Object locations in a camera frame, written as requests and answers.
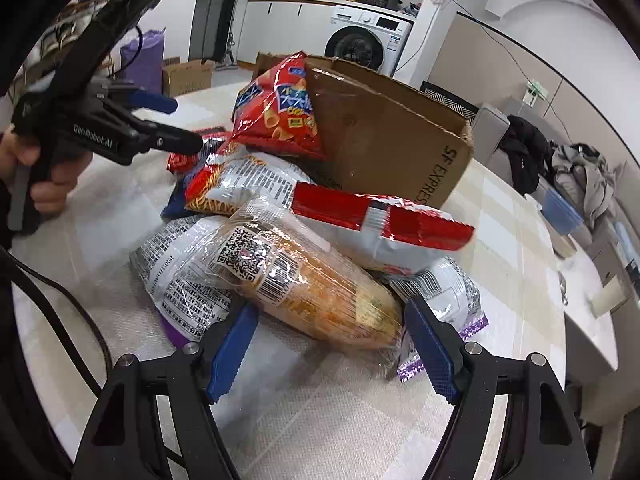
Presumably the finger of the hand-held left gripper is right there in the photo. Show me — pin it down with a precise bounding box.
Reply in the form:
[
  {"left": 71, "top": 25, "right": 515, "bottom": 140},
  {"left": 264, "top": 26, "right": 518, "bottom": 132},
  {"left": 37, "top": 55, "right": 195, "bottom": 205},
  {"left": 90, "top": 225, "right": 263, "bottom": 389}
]
[
  {"left": 111, "top": 84, "right": 179, "bottom": 114},
  {"left": 131, "top": 117, "right": 204, "bottom": 157}
]

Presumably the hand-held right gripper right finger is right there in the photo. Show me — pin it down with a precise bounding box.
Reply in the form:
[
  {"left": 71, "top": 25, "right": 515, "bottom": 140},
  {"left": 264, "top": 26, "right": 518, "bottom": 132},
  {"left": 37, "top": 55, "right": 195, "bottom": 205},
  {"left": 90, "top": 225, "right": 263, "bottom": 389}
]
[{"left": 404, "top": 299, "right": 593, "bottom": 480}]

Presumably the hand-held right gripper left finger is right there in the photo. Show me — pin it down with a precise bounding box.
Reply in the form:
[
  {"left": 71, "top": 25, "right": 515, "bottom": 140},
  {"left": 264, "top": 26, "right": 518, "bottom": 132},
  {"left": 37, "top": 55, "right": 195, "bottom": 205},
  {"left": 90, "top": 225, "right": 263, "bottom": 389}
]
[{"left": 75, "top": 302, "right": 259, "bottom": 480}]

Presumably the purple white snack bag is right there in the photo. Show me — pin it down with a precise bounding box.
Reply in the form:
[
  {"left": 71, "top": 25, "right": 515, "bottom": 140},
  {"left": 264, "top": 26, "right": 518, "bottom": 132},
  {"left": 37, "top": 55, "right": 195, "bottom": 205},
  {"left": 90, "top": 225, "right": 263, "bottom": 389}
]
[
  {"left": 129, "top": 215, "right": 241, "bottom": 351},
  {"left": 380, "top": 255, "right": 488, "bottom": 385}
]

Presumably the orange noodle snack bag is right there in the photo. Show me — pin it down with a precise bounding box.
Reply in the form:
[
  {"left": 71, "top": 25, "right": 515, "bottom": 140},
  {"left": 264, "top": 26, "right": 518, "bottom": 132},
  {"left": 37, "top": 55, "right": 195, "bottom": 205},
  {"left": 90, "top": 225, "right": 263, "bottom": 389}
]
[{"left": 185, "top": 152, "right": 316, "bottom": 218}]

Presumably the red chip bag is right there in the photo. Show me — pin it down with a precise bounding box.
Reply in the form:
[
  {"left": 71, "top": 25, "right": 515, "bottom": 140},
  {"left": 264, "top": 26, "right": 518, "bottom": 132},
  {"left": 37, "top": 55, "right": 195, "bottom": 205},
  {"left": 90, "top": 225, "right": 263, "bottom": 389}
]
[{"left": 231, "top": 51, "right": 328, "bottom": 162}]

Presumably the bread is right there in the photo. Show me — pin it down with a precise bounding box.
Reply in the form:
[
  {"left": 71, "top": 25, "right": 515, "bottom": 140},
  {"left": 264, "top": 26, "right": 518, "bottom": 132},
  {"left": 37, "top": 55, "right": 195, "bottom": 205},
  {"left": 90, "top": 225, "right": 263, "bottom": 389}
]
[{"left": 200, "top": 200, "right": 405, "bottom": 351}]

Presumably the red and white snack bag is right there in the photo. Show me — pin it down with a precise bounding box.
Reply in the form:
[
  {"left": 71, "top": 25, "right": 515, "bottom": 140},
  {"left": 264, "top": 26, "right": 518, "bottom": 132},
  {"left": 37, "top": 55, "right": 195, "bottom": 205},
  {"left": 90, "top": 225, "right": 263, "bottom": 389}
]
[{"left": 291, "top": 181, "right": 475, "bottom": 277}]

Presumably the brown cardboard box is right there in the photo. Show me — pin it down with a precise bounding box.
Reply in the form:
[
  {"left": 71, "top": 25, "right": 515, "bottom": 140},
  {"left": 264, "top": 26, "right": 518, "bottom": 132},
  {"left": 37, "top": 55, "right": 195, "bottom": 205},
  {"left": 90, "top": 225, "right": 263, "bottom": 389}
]
[{"left": 252, "top": 52, "right": 475, "bottom": 209}]

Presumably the person's left hand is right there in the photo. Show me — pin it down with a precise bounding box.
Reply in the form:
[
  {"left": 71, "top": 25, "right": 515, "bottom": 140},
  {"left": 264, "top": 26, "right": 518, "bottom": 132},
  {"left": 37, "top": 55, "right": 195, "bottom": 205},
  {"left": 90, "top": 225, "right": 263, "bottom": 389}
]
[{"left": 0, "top": 129, "right": 93, "bottom": 216}]

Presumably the small red snack packet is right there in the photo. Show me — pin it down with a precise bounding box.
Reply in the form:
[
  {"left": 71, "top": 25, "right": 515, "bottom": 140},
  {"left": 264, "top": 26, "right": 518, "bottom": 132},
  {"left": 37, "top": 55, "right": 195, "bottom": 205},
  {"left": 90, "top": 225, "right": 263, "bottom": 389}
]
[{"left": 167, "top": 152, "right": 201, "bottom": 175}]

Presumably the purple sack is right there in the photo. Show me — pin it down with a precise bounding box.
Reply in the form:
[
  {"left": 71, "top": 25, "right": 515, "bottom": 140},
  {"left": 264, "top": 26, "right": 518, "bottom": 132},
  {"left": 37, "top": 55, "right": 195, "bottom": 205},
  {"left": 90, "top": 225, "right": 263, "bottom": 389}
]
[{"left": 120, "top": 27, "right": 166, "bottom": 96}]

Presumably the printed cardboard floor box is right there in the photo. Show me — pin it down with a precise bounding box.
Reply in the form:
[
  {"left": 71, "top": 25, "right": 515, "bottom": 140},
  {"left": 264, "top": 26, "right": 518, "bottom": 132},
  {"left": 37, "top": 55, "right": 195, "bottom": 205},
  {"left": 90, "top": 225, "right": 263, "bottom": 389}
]
[{"left": 161, "top": 57, "right": 215, "bottom": 98}]

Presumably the black red snack packet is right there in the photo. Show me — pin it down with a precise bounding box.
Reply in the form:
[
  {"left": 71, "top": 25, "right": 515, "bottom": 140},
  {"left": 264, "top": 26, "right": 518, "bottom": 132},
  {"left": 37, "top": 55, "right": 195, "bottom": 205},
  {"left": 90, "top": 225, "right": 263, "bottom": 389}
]
[{"left": 197, "top": 127, "right": 235, "bottom": 157}]

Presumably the dark glass door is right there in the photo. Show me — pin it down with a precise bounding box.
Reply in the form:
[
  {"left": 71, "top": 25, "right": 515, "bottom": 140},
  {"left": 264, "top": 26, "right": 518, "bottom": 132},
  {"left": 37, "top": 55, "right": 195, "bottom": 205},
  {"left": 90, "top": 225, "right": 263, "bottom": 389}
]
[{"left": 190, "top": 0, "right": 246, "bottom": 61}]

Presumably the white base cabinet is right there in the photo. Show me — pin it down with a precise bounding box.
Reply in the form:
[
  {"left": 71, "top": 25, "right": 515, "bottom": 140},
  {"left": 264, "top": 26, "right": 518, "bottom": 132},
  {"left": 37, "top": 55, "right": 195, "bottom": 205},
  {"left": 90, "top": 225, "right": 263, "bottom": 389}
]
[{"left": 235, "top": 0, "right": 333, "bottom": 68}]

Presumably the white side table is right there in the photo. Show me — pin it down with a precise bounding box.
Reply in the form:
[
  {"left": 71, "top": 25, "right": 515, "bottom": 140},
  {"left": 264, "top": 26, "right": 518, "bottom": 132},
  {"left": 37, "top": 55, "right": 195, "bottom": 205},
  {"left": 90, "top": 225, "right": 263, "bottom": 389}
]
[{"left": 525, "top": 192, "right": 621, "bottom": 371}]

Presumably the beige bowl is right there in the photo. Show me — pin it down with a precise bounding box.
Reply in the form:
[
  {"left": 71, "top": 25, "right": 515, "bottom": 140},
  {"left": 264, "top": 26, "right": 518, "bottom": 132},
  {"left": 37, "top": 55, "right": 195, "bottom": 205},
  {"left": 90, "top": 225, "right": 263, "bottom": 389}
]
[{"left": 550, "top": 232, "right": 581, "bottom": 260}]

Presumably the white cup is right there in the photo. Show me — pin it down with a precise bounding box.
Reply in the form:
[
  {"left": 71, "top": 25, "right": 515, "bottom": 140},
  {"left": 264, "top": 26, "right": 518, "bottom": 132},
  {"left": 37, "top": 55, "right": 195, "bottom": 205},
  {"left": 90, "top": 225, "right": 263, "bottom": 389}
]
[{"left": 590, "top": 280, "right": 626, "bottom": 317}]

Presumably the white washing machine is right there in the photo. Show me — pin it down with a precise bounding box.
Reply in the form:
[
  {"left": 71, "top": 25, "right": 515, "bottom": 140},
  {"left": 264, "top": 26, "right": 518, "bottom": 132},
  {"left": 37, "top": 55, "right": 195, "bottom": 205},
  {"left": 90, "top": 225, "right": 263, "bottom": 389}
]
[{"left": 324, "top": 1, "right": 417, "bottom": 77}]

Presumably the black jacket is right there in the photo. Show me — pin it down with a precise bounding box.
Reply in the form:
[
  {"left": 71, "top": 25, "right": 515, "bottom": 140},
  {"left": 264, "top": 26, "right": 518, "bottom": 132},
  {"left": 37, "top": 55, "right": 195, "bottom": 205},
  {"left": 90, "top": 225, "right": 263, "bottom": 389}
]
[{"left": 499, "top": 114, "right": 553, "bottom": 196}]

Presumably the light blue cloth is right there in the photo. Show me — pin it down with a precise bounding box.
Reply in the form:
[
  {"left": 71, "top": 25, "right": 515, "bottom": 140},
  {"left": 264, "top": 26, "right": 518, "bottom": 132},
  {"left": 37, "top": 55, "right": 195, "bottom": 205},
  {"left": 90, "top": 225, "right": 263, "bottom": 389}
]
[{"left": 615, "top": 220, "right": 638, "bottom": 266}]

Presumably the grey jacket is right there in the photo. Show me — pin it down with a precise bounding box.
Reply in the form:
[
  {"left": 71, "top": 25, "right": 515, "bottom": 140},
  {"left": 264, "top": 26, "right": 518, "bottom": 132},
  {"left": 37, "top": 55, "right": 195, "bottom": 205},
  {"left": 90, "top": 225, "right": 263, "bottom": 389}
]
[{"left": 550, "top": 142, "right": 621, "bottom": 231}]

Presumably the grey sofa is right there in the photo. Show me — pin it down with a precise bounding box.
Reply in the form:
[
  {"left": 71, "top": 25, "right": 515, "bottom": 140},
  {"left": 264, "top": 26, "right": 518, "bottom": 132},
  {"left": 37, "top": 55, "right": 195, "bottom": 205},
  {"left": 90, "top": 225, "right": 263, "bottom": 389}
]
[{"left": 470, "top": 95, "right": 640, "bottom": 281}]

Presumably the patterned rug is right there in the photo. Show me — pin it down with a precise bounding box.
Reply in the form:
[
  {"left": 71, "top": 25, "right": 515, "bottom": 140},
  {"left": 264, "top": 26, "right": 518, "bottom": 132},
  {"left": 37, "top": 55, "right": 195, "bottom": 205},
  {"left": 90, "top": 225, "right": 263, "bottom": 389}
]
[{"left": 420, "top": 80, "right": 480, "bottom": 121}]

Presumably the black cable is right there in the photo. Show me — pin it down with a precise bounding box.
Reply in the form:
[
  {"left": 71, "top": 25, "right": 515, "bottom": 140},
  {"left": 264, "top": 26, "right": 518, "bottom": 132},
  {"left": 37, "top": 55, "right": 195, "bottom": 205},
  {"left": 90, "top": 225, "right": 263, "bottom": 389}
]
[{"left": 0, "top": 247, "right": 108, "bottom": 396}]

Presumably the green wall plug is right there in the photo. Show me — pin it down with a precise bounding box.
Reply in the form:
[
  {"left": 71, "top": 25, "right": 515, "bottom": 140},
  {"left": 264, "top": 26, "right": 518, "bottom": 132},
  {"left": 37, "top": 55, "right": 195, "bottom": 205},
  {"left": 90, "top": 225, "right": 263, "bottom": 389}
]
[{"left": 524, "top": 79, "right": 548, "bottom": 106}]

